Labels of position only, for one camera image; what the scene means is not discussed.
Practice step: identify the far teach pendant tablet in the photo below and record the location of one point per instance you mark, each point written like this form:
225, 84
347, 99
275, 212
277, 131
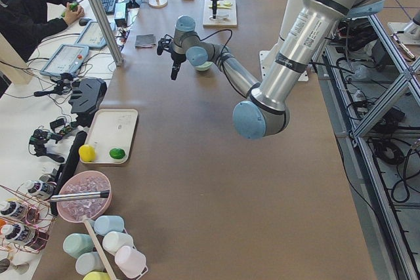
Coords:
91, 36

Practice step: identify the near teach pendant tablet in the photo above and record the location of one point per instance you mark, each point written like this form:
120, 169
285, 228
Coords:
67, 60

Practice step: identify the copper wire bottle rack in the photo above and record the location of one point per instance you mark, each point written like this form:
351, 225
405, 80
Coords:
26, 221

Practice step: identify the pink bowl of ice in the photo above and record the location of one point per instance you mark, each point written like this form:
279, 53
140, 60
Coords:
87, 194

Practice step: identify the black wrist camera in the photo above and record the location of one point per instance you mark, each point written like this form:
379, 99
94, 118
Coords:
164, 45

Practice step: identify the green lime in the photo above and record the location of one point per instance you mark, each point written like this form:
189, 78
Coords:
117, 153

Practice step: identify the yellow cup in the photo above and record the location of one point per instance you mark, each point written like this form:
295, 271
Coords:
97, 275

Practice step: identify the pink cup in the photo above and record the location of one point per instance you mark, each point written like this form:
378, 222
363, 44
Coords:
131, 262

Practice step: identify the mint green cup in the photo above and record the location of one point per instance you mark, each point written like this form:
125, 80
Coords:
76, 244

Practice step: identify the white ceramic spoon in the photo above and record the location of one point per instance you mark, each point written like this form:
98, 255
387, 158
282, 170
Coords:
220, 17

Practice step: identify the aluminium frame post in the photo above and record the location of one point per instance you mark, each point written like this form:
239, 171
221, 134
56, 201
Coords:
107, 32

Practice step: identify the light green bowl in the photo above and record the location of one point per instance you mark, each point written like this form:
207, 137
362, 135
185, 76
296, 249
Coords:
203, 67

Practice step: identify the seated person in black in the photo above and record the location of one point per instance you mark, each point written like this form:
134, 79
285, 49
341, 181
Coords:
25, 23

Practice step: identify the grey folded cloth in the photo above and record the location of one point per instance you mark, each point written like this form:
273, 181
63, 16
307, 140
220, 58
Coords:
145, 41

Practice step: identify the white cup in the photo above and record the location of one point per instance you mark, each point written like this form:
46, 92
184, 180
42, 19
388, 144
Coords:
114, 240

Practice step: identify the cream rabbit tray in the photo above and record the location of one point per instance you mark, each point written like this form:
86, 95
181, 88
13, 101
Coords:
111, 128

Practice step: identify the teach pendant tablet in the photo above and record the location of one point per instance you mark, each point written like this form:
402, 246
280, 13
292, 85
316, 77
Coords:
91, 36
67, 60

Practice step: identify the bamboo cutting board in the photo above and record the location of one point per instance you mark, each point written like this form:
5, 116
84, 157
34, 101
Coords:
223, 7

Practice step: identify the pale blue cup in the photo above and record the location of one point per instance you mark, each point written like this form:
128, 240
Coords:
88, 262

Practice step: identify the light blue cup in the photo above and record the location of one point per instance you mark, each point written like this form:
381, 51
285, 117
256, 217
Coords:
107, 223

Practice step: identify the yellow lemon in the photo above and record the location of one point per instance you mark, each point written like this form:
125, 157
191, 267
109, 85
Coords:
87, 153

